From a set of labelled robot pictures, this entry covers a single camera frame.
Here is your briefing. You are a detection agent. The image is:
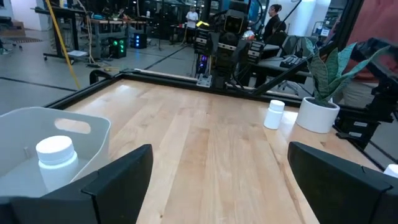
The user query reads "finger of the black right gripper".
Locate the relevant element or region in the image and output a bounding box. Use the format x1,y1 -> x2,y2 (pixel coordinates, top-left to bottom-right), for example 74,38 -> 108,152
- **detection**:
247,40 -> 265,65
195,28 -> 213,54

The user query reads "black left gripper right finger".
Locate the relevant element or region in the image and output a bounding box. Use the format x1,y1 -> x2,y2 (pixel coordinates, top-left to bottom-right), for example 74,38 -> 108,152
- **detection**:
287,141 -> 398,224

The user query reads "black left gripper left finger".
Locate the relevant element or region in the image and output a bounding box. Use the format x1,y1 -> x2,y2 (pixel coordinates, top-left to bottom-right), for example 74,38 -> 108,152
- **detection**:
0,144 -> 154,224

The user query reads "white plastic basket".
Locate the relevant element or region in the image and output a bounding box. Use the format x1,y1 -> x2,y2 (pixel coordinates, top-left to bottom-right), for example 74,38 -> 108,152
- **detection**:
0,106 -> 112,198

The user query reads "black desk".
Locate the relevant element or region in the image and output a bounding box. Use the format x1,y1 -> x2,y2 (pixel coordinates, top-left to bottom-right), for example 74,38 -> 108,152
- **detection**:
248,43 -> 312,90

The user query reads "computer tower with purple lights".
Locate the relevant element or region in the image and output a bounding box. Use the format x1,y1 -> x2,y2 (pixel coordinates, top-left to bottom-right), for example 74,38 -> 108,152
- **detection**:
196,52 -> 213,75

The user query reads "person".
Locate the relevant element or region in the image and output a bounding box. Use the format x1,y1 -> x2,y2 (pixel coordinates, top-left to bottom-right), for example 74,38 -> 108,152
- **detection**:
341,0 -> 398,108
185,5 -> 199,44
262,3 -> 289,44

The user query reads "black keyboard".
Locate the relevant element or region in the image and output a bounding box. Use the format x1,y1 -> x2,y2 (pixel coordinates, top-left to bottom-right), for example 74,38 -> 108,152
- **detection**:
279,55 -> 308,69

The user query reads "grey office chair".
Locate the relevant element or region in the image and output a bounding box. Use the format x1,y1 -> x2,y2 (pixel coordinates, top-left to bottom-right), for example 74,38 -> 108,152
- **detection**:
276,34 -> 315,94

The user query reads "computer tower with blue lights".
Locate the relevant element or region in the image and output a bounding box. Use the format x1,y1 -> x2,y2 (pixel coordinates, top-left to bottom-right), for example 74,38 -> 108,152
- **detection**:
130,32 -> 148,50

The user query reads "green snake plant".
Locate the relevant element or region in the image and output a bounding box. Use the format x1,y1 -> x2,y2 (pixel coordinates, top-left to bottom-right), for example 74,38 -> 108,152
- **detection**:
303,37 -> 391,108

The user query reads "white round plant pot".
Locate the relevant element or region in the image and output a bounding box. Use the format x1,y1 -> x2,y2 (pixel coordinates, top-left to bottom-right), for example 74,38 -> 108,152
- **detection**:
295,96 -> 341,134

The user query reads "computer tower with green lights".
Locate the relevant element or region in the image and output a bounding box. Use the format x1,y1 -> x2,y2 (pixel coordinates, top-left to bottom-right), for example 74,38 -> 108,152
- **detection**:
108,36 -> 127,59

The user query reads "wooden workbench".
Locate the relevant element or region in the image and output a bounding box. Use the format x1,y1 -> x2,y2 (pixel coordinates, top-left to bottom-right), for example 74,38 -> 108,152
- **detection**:
88,17 -> 149,59

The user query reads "white paper stack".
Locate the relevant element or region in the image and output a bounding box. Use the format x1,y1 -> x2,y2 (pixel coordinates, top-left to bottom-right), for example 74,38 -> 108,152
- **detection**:
67,49 -> 89,58

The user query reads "black work table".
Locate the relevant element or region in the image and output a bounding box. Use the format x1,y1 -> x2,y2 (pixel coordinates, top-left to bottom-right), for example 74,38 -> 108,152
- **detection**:
34,6 -> 90,62

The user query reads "cardboard box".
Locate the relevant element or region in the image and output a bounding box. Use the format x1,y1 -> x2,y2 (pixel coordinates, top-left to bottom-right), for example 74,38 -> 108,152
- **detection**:
0,20 -> 26,38

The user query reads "silver frame bracket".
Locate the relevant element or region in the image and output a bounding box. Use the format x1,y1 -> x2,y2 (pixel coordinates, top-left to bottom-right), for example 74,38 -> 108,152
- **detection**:
196,73 -> 213,88

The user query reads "black aluminium table frame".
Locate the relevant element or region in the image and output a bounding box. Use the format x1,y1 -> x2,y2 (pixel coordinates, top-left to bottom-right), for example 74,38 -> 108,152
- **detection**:
45,0 -> 398,170

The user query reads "long yellow cable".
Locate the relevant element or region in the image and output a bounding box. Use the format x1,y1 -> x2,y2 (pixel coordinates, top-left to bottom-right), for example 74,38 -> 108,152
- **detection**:
45,0 -> 81,90

